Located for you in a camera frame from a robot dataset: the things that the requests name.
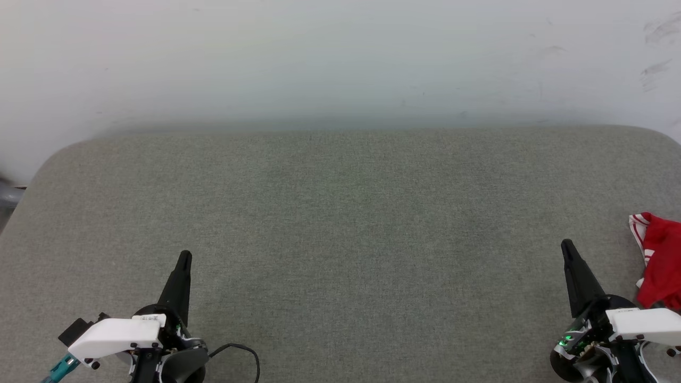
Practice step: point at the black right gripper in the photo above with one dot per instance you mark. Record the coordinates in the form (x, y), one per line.
(582, 340)

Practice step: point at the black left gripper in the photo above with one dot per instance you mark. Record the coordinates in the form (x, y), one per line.
(173, 335)

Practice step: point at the red and white basketball jersey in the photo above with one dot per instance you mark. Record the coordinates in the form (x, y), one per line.
(665, 260)

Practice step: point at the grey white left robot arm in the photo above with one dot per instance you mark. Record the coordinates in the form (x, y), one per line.
(181, 369)

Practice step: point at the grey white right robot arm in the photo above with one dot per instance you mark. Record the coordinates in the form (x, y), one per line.
(601, 371)

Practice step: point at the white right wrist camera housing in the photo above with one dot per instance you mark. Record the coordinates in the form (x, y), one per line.
(646, 324)

